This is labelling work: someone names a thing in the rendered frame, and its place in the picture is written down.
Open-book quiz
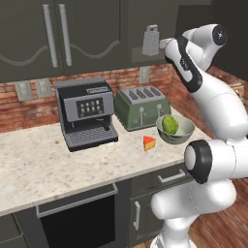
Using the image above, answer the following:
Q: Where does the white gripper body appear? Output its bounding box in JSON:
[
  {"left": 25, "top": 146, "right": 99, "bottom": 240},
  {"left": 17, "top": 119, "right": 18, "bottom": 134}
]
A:
[{"left": 159, "top": 37, "right": 173, "bottom": 50}]

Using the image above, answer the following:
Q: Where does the grey metal cheese grater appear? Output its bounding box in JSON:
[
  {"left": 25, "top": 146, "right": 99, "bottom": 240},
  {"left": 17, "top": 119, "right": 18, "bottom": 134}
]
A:
[{"left": 141, "top": 24, "right": 161, "bottom": 57}]

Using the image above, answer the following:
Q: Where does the dark tall cabinet panel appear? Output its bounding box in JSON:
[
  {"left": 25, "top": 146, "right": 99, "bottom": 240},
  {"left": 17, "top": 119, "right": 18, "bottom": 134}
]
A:
[{"left": 210, "top": 0, "right": 248, "bottom": 82}]

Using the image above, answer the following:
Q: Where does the grey salad bowl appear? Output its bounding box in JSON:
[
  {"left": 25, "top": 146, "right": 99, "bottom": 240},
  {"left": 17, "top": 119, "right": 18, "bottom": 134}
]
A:
[{"left": 155, "top": 114, "right": 197, "bottom": 145}]

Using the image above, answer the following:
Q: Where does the orange cheese wedge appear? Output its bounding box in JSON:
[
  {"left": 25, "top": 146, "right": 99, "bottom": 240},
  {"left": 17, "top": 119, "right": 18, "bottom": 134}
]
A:
[{"left": 142, "top": 135, "right": 157, "bottom": 153}]

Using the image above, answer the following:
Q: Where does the dark base cabinet door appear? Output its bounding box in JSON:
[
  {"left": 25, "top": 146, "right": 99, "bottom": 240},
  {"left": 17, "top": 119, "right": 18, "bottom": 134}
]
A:
[{"left": 128, "top": 193, "right": 168, "bottom": 248}]

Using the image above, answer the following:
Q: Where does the dark base cabinet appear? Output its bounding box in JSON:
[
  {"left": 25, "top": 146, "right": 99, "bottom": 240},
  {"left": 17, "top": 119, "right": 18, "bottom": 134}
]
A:
[{"left": 0, "top": 212, "right": 31, "bottom": 248}]

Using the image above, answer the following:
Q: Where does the green four-slot toaster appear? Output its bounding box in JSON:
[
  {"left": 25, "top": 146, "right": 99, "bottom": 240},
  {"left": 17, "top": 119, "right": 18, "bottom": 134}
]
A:
[{"left": 113, "top": 85, "right": 172, "bottom": 133}]

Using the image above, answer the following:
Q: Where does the green lettuce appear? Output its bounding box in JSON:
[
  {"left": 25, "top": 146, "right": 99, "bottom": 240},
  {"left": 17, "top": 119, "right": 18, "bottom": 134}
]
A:
[{"left": 161, "top": 114, "right": 179, "bottom": 136}]

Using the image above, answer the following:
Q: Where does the black grey coffee machine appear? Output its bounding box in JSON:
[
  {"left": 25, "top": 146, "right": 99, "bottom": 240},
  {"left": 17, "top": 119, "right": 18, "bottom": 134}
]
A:
[{"left": 52, "top": 77, "right": 120, "bottom": 153}]

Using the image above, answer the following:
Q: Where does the dark drawer front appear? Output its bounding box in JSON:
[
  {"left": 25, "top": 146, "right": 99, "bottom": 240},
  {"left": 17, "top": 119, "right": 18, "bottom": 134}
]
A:
[{"left": 130, "top": 163, "right": 196, "bottom": 200}]

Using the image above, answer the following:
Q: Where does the dark open wall cabinet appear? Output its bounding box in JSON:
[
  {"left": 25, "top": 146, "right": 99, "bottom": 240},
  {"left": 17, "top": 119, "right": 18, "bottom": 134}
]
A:
[{"left": 120, "top": 0, "right": 214, "bottom": 66}]

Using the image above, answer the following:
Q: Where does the grey wall outlet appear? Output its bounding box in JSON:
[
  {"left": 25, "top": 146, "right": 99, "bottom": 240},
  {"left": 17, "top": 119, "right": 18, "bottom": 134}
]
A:
[
  {"left": 14, "top": 80, "right": 35, "bottom": 102},
  {"left": 139, "top": 66, "right": 152, "bottom": 84},
  {"left": 34, "top": 77, "right": 53, "bottom": 99}
]

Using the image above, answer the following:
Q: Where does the dark wall cabinet door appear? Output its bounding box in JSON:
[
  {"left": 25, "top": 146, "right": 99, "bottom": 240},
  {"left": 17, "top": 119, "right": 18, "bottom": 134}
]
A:
[
  {"left": 58, "top": 0, "right": 123, "bottom": 76},
  {"left": 0, "top": 0, "right": 61, "bottom": 84}
]

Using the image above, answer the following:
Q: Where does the grey cabinet door handle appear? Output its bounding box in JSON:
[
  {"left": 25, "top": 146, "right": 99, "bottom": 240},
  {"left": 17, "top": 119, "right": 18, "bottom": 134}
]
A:
[
  {"left": 42, "top": 3, "right": 59, "bottom": 69},
  {"left": 57, "top": 3, "right": 73, "bottom": 67}
]

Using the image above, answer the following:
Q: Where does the grey drawer handle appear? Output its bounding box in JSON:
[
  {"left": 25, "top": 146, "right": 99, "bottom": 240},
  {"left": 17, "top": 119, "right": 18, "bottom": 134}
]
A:
[{"left": 157, "top": 169, "right": 187, "bottom": 184}]

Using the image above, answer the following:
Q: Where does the grey base cabinet handle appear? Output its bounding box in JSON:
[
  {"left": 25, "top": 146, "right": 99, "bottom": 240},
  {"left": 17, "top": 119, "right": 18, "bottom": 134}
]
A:
[{"left": 133, "top": 201, "right": 142, "bottom": 232}]

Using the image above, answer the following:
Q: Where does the grey dishwasher handle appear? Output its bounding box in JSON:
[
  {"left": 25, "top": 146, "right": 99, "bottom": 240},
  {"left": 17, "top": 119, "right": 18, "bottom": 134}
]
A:
[{"left": 35, "top": 183, "right": 119, "bottom": 219}]

